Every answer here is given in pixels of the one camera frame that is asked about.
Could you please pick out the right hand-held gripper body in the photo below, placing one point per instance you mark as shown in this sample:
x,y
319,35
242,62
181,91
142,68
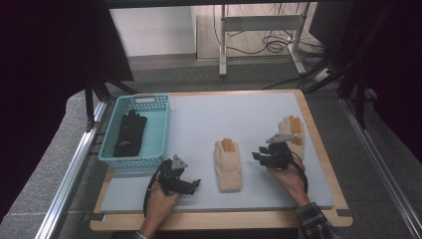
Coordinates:
x,y
280,154

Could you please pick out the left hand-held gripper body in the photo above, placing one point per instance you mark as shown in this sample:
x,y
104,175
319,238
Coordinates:
x,y
172,177

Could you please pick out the cream knitted glove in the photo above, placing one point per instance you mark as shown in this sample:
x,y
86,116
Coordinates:
x,y
227,166
293,127

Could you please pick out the teal plastic basket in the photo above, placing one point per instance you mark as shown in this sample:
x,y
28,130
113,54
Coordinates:
x,y
156,132

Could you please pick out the black glove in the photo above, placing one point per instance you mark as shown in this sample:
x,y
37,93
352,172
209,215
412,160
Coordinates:
x,y
130,134

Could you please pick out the person's right hand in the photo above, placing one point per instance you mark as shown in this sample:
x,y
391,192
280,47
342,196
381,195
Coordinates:
x,y
290,181

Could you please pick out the person's left hand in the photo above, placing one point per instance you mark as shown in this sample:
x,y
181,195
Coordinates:
x,y
159,204

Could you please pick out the grey table mat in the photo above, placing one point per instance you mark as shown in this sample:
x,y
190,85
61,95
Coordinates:
x,y
205,119

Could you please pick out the white power strip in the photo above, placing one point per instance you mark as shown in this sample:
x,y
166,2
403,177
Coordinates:
x,y
321,75

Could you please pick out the black stand legs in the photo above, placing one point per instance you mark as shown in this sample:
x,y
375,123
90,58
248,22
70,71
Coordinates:
x,y
355,86
96,89

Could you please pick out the black curtain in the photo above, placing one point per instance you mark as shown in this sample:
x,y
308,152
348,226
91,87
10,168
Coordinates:
x,y
384,59
40,83

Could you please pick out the aluminium rail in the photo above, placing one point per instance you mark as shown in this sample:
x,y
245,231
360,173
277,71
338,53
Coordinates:
x,y
66,186
384,169

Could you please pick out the white metal desk frame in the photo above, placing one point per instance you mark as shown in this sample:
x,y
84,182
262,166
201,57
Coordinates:
x,y
258,23

